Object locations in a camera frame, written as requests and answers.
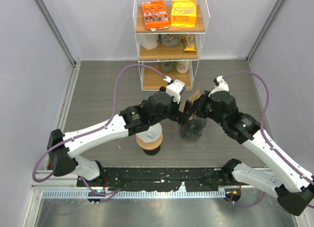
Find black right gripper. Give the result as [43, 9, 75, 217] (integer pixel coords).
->
[191, 90, 227, 127]

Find smoky glass coffee server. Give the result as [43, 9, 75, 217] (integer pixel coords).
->
[180, 127, 202, 142]

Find yellow snack bag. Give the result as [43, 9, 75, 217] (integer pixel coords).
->
[171, 0, 197, 28]

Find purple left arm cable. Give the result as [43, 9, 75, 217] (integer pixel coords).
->
[32, 64, 170, 183]

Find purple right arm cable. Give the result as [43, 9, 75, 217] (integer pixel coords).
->
[222, 72, 314, 209]

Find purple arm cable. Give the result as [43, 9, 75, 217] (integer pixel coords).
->
[222, 72, 314, 209]
[32, 64, 170, 183]

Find white paper coffee filter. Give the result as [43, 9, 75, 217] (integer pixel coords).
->
[136, 123, 162, 143]

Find smoky grey plastic dripper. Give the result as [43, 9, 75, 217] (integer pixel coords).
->
[183, 117, 207, 131]

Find yellow candy bag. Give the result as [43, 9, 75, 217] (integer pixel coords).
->
[182, 34, 197, 52]

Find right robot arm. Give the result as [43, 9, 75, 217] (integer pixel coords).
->
[192, 91, 314, 216]

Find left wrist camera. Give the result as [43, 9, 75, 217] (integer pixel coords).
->
[164, 76, 186, 104]

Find orange snack box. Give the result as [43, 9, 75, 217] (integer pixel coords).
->
[142, 0, 170, 31]

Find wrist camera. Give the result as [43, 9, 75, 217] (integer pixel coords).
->
[164, 76, 186, 104]
[209, 76, 229, 97]

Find white slotted cable duct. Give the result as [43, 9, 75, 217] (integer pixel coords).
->
[42, 189, 226, 199]

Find white wire shelf rack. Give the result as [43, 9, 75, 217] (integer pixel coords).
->
[132, 0, 210, 90]

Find brown paper coffee filter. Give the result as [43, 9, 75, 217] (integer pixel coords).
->
[180, 89, 201, 125]

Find white paper roll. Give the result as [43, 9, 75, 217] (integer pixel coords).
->
[139, 34, 159, 50]

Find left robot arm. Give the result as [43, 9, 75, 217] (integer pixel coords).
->
[47, 92, 192, 187]

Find grey printed tin can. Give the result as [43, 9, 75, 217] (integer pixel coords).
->
[160, 34, 182, 47]

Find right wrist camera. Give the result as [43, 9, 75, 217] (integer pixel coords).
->
[209, 76, 229, 97]

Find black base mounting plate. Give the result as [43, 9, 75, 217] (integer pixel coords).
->
[87, 167, 239, 192]

